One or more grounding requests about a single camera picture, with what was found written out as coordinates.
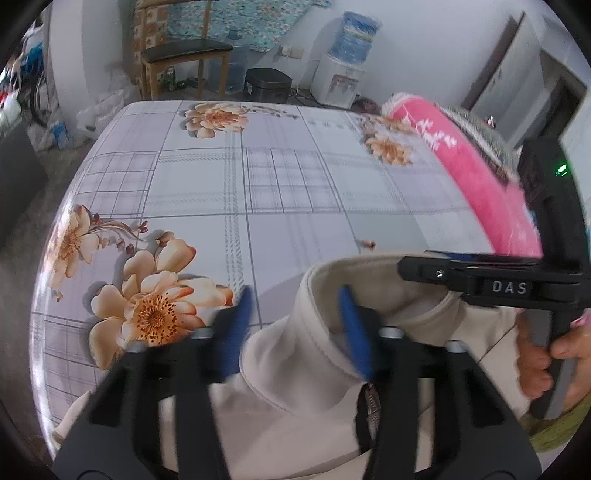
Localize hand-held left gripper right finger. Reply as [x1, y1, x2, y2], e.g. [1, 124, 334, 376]
[337, 286, 543, 480]

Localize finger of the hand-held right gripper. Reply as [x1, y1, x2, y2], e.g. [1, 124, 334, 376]
[425, 250, 541, 264]
[398, 256, 543, 291]

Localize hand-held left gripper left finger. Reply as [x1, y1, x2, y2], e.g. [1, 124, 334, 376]
[51, 286, 254, 480]

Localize cream jacket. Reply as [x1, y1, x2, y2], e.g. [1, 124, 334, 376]
[53, 253, 536, 480]

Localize person's right hand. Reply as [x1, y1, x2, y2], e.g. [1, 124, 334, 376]
[516, 314, 591, 409]

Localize pink plush blanket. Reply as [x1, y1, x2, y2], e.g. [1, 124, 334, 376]
[381, 92, 544, 259]

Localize floral checked bed sheet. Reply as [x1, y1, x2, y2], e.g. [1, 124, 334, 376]
[30, 99, 497, 457]

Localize white cabinet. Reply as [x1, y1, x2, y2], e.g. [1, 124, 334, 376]
[462, 13, 542, 121]

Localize green clothing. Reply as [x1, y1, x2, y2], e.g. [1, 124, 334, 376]
[526, 401, 591, 455]

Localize white water dispenser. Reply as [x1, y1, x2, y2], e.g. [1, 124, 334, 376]
[311, 53, 365, 110]

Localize blue water dispenser bottle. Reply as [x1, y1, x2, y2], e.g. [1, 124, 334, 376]
[332, 11, 382, 65]

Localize black rice cooker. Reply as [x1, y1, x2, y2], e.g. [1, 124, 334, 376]
[244, 68, 294, 103]

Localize white plastic bags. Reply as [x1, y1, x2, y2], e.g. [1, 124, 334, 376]
[75, 69, 140, 139]

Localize blue water jug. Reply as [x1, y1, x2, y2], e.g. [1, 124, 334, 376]
[207, 27, 250, 95]

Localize wooden chair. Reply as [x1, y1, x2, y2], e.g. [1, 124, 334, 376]
[135, 0, 234, 101]

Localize bicycle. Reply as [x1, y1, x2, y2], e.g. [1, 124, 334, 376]
[25, 69, 52, 129]

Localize teal floral cloth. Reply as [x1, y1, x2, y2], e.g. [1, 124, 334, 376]
[134, 0, 334, 51]

